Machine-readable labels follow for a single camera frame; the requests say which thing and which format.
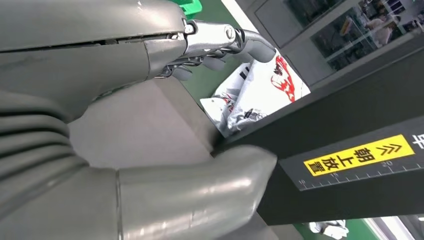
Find small crumpled white parcel bag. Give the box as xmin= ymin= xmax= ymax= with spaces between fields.
xmin=199 ymin=62 xmax=253 ymax=138

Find white parcel bag red print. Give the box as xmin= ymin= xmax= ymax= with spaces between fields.
xmin=226 ymin=47 xmax=312 ymax=132

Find black inbound scanner machine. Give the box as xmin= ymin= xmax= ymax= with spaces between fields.
xmin=67 ymin=44 xmax=424 ymax=240

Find white parcel bag black stripes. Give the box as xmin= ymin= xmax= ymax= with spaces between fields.
xmin=308 ymin=219 xmax=350 ymax=240

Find green plastic crate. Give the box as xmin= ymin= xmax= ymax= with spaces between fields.
xmin=170 ymin=0 xmax=203 ymax=20

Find person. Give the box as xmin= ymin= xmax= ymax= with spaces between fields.
xmin=364 ymin=14 xmax=393 ymax=47

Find grey ruler label yellow sticker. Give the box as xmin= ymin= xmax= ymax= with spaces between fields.
xmin=278 ymin=115 xmax=424 ymax=192

